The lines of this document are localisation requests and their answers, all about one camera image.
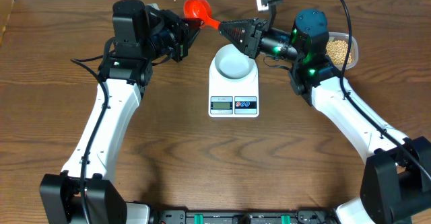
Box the light grey round bowl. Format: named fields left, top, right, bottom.
left=214, top=44, right=255, bottom=80

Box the left black cable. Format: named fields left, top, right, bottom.
left=69, top=37, right=117, bottom=224

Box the clear plastic container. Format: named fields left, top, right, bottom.
left=326, top=32, right=359, bottom=70

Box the red plastic measuring scoop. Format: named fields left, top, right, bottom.
left=183, top=0, right=220, bottom=30

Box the pile of soybeans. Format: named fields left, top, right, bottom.
left=326, top=40, right=348, bottom=65

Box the white digital kitchen scale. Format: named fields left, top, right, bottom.
left=208, top=59, right=259, bottom=118

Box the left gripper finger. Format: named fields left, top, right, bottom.
left=187, top=27, right=201, bottom=49
left=181, top=18, right=204, bottom=28

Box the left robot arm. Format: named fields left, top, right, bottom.
left=40, top=0, right=203, bottom=223

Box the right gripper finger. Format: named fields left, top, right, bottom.
left=220, top=28, right=253, bottom=54
left=218, top=18, right=257, bottom=32

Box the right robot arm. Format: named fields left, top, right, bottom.
left=218, top=9, right=430, bottom=223

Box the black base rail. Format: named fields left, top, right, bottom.
left=124, top=209, right=341, bottom=224

